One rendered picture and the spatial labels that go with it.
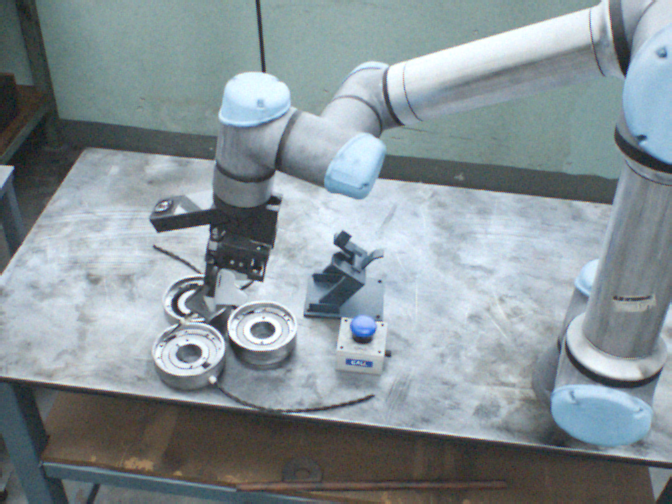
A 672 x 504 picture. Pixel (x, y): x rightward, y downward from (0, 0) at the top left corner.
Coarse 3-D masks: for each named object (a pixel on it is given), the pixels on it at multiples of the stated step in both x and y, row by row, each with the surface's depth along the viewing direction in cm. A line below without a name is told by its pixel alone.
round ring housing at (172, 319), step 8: (176, 280) 127; (184, 280) 128; (192, 280) 129; (200, 280) 129; (168, 288) 126; (176, 288) 127; (168, 296) 126; (184, 296) 126; (168, 304) 125; (184, 304) 125; (168, 312) 122; (184, 312) 124; (224, 312) 123; (168, 320) 123; (176, 320) 121; (192, 320) 121; (200, 320) 121; (216, 320) 123; (224, 320) 125; (216, 328) 125
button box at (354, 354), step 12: (348, 324) 121; (384, 324) 121; (348, 336) 119; (372, 336) 119; (384, 336) 120; (348, 348) 117; (360, 348) 118; (372, 348) 118; (384, 348) 118; (336, 360) 118; (348, 360) 118; (360, 360) 118; (372, 360) 117; (348, 372) 120; (360, 372) 120; (372, 372) 119
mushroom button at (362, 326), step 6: (354, 318) 118; (360, 318) 118; (366, 318) 118; (372, 318) 118; (354, 324) 117; (360, 324) 117; (366, 324) 117; (372, 324) 117; (354, 330) 117; (360, 330) 116; (366, 330) 116; (372, 330) 117; (360, 336) 117; (366, 336) 117
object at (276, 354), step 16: (256, 304) 125; (272, 304) 125; (240, 320) 123; (256, 320) 123; (272, 320) 123; (288, 320) 124; (272, 336) 121; (288, 336) 121; (240, 352) 119; (256, 352) 117; (272, 352) 118; (288, 352) 120
